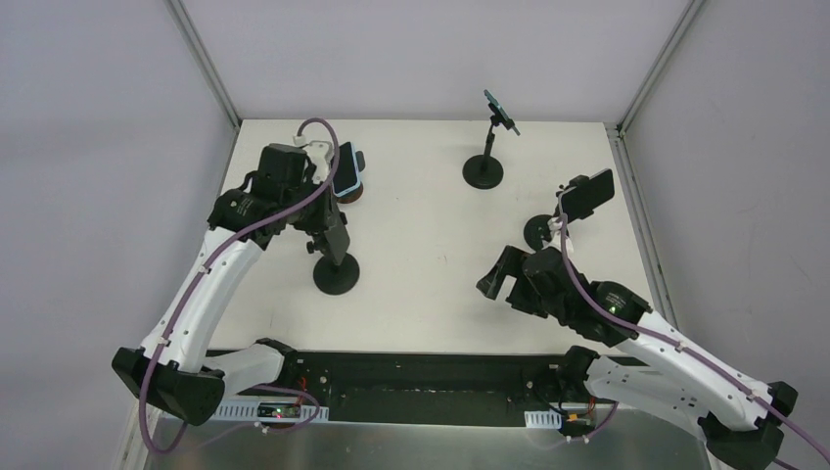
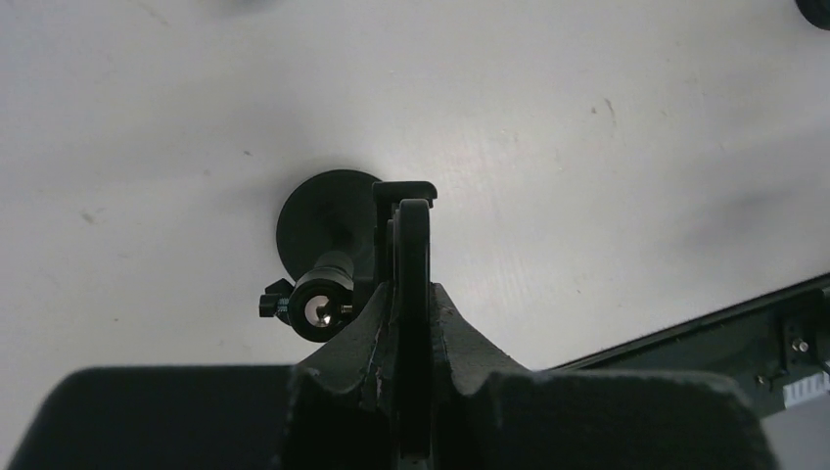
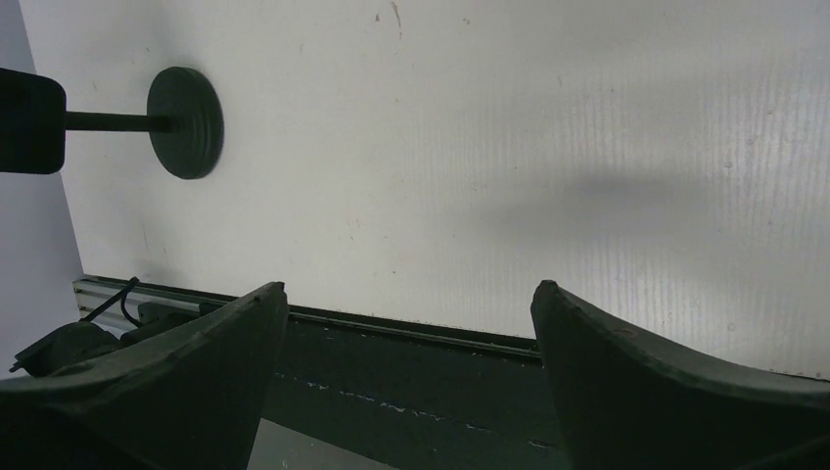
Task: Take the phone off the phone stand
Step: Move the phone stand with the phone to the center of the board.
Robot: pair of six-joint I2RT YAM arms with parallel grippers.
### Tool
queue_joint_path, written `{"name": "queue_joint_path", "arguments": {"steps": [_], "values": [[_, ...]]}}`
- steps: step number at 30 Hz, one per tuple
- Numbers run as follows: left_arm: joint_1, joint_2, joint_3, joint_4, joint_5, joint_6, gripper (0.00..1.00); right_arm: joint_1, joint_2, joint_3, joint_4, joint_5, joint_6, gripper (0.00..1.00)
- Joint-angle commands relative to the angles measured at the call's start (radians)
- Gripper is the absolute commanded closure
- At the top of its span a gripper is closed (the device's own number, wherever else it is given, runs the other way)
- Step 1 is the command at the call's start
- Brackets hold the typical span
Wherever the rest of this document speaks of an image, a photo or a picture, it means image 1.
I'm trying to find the black round-base phone stand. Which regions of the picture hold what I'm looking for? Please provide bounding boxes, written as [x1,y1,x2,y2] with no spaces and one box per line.
[306,232,360,296]

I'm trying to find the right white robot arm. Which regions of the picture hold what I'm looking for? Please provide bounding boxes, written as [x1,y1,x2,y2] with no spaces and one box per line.
[476,246,798,469]

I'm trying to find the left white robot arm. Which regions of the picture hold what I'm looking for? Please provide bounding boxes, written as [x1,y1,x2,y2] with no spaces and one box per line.
[112,141,365,426]

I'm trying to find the right black round-base stand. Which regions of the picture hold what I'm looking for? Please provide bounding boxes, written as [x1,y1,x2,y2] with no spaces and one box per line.
[523,174,589,251]

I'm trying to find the blue-cased phone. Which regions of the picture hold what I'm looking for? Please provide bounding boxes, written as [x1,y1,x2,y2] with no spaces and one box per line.
[332,142,365,199]

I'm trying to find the brown-base phone holder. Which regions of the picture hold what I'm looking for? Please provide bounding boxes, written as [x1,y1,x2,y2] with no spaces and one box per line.
[333,149,365,204]

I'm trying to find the black phone right side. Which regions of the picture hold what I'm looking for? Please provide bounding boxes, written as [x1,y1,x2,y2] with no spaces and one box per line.
[558,168,616,221]

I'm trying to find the teal phone on tall stand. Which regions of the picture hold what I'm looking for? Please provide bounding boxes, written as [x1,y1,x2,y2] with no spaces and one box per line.
[484,89,521,136]

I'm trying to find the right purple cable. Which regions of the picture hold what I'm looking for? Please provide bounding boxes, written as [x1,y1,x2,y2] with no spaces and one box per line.
[557,213,830,470]

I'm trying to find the purple cable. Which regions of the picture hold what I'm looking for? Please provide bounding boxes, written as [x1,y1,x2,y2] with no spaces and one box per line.
[557,213,830,470]
[137,117,341,455]

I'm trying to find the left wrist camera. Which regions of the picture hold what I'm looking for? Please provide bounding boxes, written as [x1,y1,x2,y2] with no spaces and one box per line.
[293,135,335,184]

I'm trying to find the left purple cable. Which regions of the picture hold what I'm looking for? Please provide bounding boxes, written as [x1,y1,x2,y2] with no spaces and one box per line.
[137,117,341,455]

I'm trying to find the right white cable duct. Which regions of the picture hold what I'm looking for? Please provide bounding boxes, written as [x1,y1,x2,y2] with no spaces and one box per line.
[524,409,563,430]

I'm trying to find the white cable duct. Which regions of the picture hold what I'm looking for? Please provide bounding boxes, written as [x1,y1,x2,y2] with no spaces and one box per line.
[524,409,563,430]
[208,399,330,424]

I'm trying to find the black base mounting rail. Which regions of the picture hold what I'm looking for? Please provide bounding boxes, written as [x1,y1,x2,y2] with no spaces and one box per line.
[207,350,643,430]

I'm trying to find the right aluminium frame post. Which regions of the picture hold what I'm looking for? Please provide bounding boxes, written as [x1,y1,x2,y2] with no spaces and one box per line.
[616,0,708,136]

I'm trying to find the aluminium frame post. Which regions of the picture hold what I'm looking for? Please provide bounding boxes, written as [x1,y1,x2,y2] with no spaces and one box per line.
[616,0,708,136]
[164,0,243,133]

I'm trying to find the left white cable duct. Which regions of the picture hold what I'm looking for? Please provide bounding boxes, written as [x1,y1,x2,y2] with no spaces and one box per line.
[208,399,330,424]

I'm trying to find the left aluminium frame post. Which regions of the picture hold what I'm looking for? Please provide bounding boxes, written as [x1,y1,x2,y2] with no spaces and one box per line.
[164,0,243,133]

